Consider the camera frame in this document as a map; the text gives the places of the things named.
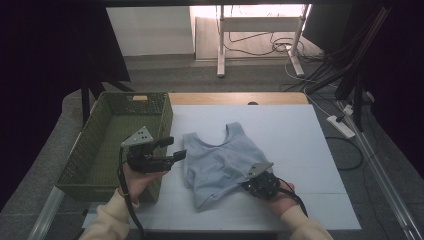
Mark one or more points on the dark monitor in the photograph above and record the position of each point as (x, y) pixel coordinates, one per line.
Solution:
(326, 26)

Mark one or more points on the light blue tank top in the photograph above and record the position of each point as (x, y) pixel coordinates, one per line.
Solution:
(216, 163)

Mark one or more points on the white desk frame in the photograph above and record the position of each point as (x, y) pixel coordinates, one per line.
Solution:
(220, 50)

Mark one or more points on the black curtain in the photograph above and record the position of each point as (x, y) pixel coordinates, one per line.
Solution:
(33, 83)
(400, 83)

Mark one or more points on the white power adapter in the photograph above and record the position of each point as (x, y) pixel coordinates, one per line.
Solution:
(348, 109)

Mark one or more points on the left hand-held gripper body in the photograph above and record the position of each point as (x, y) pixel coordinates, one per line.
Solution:
(143, 161)

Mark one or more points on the white power strip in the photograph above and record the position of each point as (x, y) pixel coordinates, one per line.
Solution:
(341, 128)

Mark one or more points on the person's left hand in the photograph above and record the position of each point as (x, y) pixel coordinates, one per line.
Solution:
(135, 183)

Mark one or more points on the aluminium rail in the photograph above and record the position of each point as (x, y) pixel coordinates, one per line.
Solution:
(46, 213)
(383, 186)

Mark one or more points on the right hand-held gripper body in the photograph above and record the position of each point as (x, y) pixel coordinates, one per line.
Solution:
(263, 186)

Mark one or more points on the black table grommet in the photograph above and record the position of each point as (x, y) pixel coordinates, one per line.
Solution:
(252, 103)

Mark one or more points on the white panel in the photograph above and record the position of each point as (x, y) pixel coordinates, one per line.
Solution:
(150, 30)

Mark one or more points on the green woven basket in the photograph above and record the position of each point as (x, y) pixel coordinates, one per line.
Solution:
(93, 160)

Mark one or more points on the black metal stand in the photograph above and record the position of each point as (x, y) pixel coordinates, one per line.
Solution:
(85, 106)
(358, 110)

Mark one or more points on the person's right hand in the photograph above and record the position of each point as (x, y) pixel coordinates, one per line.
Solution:
(283, 201)

